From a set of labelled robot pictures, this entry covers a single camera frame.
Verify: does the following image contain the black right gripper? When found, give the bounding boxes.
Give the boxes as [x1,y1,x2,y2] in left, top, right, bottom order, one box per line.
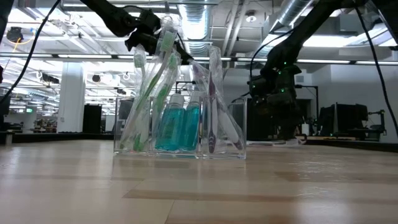
[248,67,302,141]

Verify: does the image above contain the black ceiling box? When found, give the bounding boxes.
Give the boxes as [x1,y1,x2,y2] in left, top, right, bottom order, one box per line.
[6,27,24,44]

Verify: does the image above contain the black cabinet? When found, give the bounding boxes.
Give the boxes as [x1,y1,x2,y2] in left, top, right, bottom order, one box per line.
[82,104,103,134]

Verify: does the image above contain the long ceiling light strip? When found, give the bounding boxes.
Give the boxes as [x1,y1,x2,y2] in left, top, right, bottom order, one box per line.
[0,53,398,67]

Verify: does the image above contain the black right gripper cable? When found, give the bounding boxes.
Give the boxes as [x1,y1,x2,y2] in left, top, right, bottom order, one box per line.
[249,27,295,80]

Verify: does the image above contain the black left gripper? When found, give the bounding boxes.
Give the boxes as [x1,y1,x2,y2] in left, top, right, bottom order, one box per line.
[125,30,193,65]

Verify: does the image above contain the black aluminium table frame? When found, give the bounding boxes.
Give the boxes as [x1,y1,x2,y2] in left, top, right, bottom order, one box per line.
[12,133,398,154]

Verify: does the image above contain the clear acrylic organizer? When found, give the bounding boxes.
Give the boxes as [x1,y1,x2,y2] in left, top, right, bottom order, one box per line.
[113,96,248,161]

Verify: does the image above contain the blue mouthwash bottle white cap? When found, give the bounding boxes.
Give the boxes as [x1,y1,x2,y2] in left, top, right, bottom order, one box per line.
[181,91,202,152]
[154,93,187,152]

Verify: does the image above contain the round silver ceiling duct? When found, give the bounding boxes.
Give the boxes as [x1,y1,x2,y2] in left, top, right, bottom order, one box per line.
[177,0,214,98]

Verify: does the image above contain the slanted silver ceiling duct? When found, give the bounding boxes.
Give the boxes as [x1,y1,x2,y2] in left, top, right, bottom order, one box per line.
[248,0,315,68]

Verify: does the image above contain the purple toothbrush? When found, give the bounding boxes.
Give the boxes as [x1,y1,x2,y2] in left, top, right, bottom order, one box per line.
[189,58,245,152]
[205,46,223,155]
[247,138,307,147]

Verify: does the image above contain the white pillar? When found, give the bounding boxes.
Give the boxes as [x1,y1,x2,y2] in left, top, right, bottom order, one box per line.
[57,62,86,134]

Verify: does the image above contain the black hanging cable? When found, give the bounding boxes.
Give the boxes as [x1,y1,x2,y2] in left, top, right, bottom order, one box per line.
[0,0,62,104]
[354,6,398,138]

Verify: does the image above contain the black desk monitors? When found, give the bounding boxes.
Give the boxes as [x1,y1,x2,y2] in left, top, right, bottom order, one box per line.
[317,103,369,136]

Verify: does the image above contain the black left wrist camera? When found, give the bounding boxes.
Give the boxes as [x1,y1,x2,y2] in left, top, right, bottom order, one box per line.
[139,9,162,31]

